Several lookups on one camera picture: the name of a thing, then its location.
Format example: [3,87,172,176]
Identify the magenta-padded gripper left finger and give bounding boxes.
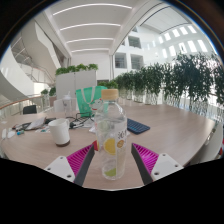
[44,143,96,187]

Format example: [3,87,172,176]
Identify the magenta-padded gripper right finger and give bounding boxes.
[130,143,184,186]

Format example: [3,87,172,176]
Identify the clear bottle with lemon label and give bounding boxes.
[94,88,128,181]

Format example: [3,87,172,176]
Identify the white ceramic mug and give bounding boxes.
[48,118,71,148]

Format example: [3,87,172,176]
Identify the colourful sticker sheet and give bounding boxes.
[33,126,51,134]

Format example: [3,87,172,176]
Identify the black rectangular device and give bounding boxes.
[44,116,57,125]

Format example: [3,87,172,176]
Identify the clear shaker bottle white lid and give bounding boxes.
[62,92,74,118]

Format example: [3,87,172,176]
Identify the black chair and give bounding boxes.
[22,104,38,115]

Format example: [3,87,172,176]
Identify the small potted green plants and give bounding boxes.
[40,86,57,108]

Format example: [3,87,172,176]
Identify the white planter box with greenery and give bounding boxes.
[54,63,100,101]

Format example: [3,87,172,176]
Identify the row of potted trees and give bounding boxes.
[98,53,224,114]

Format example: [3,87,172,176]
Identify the ceiling light strips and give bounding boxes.
[52,3,134,54]

